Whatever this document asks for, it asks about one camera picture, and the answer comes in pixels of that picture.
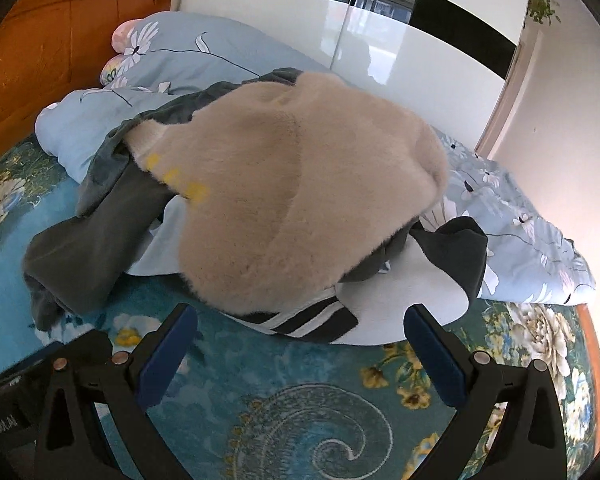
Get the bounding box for beige fuzzy knit sweater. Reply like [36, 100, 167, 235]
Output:
[124, 72, 449, 315]

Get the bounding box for teal floral bed sheet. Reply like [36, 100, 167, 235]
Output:
[0, 139, 600, 479]

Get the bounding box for dark grey garment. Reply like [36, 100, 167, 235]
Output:
[21, 66, 306, 333]

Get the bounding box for white black striped garment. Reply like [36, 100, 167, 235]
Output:
[234, 216, 488, 346]

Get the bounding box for light blue floral duvet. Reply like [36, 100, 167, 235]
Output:
[34, 12, 595, 306]

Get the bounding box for pink floral pillow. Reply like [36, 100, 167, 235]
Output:
[99, 20, 140, 87]

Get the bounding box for orange wooden headboard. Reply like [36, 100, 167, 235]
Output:
[0, 0, 172, 157]

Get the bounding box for white black glossy wardrobe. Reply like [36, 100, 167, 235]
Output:
[181, 0, 528, 147]

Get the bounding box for green hanging plant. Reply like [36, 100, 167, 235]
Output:
[527, 0, 562, 26]

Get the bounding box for orange wooden bed frame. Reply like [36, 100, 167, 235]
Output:
[576, 304, 600, 455]

